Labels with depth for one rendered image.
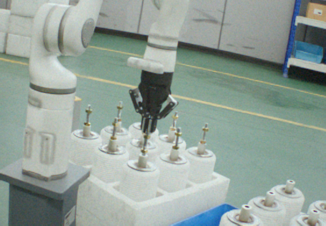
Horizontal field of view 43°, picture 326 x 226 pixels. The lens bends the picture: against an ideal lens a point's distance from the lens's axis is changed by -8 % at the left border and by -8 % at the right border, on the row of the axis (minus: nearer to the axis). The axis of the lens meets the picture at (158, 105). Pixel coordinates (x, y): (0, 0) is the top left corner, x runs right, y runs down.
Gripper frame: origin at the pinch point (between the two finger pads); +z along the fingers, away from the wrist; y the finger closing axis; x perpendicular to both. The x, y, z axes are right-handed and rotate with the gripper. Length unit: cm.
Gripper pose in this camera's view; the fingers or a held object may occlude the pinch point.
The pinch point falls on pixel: (148, 125)
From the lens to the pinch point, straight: 108.7
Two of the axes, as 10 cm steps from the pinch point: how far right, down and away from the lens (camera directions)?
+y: -8.5, -2.6, 4.6
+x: -5.0, 1.2, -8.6
